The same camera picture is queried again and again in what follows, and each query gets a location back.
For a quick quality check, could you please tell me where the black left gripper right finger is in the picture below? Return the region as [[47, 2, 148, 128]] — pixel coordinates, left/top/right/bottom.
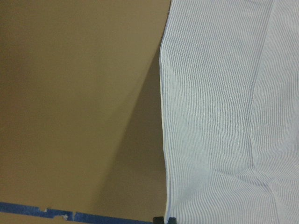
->
[[167, 217, 177, 224]]

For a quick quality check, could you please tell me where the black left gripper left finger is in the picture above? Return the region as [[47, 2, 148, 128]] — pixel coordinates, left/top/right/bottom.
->
[[153, 217, 164, 224]]

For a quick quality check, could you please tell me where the light blue striped shirt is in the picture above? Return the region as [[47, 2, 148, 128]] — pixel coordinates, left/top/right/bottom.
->
[[159, 0, 299, 224]]

